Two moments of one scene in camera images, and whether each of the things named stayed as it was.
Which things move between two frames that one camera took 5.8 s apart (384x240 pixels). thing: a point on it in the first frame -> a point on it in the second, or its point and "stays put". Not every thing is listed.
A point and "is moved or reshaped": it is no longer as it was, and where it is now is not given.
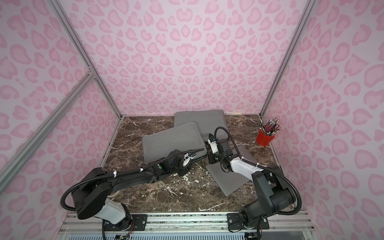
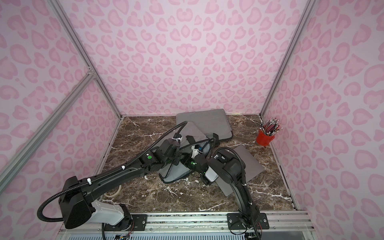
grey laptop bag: x=185 y=137 is moved or reshaped
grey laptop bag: x=207 y=120 stays put
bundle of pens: x=271 y=126 stays put
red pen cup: x=263 y=139 stays put
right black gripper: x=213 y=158 -> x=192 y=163
